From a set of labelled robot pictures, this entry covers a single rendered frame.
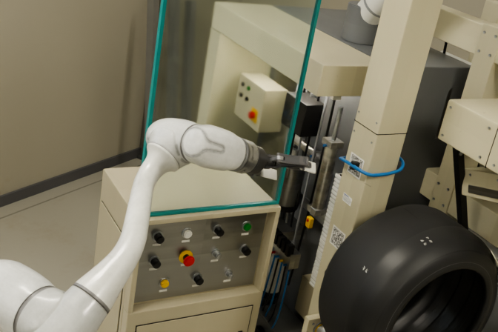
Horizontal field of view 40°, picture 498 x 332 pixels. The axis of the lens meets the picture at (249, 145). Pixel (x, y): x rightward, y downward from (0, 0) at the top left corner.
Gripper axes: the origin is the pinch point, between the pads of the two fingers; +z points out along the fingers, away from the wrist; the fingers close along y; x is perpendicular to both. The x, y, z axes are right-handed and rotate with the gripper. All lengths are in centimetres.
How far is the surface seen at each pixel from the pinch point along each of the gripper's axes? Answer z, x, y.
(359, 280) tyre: 30.1, -28.9, 2.4
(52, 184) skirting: 130, 58, -307
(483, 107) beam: 63, 28, 33
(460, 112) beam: 57, 26, 27
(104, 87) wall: 147, 130, -276
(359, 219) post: 52, -6, -10
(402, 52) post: 31, 41, 21
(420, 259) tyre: 35.8, -23.4, 20.2
